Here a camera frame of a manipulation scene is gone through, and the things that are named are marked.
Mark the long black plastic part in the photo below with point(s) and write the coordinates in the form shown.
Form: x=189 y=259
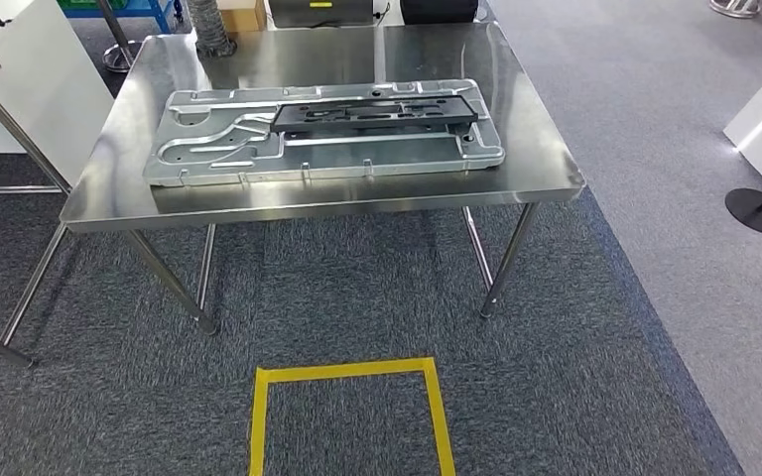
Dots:
x=374 y=124

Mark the stainless steel workbench table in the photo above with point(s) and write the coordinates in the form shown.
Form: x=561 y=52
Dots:
x=525 y=138

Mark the silver stamped metal plate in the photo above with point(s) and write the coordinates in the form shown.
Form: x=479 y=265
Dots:
x=355 y=154

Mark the black box with yellow label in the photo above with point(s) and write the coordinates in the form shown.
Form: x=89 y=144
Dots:
x=322 y=16

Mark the black chair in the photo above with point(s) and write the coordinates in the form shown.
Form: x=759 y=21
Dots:
x=439 y=10

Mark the brown cardboard box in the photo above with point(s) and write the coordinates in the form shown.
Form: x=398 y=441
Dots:
x=246 y=16

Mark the silver stanchion with round base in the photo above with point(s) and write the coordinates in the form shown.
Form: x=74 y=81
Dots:
x=121 y=59

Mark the blue metal rack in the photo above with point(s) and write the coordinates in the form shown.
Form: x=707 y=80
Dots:
x=138 y=11

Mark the white partition panel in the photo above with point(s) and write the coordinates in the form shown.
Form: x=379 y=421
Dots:
x=46 y=85

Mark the green crate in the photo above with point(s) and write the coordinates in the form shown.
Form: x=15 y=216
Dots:
x=85 y=3

